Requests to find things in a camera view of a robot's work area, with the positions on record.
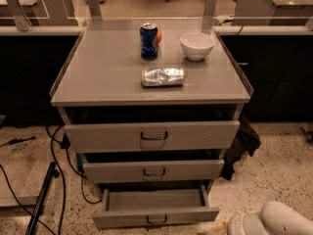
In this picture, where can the grey middle drawer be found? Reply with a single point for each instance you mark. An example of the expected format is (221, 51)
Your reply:
(153, 171)

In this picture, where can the blue soda can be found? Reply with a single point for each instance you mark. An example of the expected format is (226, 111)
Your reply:
(148, 37)

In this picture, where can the grey drawer cabinet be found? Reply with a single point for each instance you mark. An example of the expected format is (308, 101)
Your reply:
(102, 84)

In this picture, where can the black bar on floor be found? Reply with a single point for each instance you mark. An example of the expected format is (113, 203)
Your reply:
(32, 226)

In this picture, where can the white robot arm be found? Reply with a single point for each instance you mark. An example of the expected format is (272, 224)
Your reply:
(274, 218)

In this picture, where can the white bowl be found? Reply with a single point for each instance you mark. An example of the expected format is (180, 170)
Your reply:
(196, 45)

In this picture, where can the grey table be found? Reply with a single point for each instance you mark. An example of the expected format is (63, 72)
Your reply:
(41, 12)
(273, 12)

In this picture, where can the grey far right table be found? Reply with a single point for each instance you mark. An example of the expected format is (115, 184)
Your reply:
(273, 12)

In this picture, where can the grey bottom drawer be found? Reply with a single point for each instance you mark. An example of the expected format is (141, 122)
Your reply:
(154, 208)

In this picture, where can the orange fruit behind can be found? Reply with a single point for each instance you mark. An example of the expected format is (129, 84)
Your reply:
(159, 35)

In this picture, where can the silver crushed can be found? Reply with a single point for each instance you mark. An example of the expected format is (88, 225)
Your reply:
(162, 77)

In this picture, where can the grey far left table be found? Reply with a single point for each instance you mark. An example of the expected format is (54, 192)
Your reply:
(41, 12)

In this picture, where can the grey top drawer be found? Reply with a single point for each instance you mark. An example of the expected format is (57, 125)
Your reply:
(151, 136)

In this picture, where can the grey drawer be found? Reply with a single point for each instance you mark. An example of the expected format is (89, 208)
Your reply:
(151, 136)
(154, 208)
(153, 171)

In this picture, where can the black cloth on floor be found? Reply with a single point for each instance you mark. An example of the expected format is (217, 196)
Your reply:
(246, 141)

